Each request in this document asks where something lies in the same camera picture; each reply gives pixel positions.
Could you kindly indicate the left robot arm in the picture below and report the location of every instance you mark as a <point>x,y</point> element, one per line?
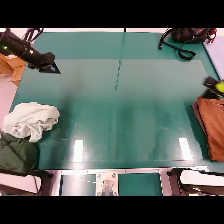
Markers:
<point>18,46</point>

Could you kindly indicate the brown garment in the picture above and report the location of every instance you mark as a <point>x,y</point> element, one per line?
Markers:
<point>214,126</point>

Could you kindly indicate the white garment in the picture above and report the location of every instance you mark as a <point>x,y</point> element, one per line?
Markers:
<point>30,119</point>

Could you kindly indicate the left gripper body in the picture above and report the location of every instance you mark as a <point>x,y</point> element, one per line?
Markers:
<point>45,61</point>

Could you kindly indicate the silver frame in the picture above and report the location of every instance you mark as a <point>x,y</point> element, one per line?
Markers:
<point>106,183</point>

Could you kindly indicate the brown cardboard box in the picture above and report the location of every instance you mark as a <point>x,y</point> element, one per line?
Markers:
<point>10,68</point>

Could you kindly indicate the dark green garment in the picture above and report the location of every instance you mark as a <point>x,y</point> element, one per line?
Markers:
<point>15,155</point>

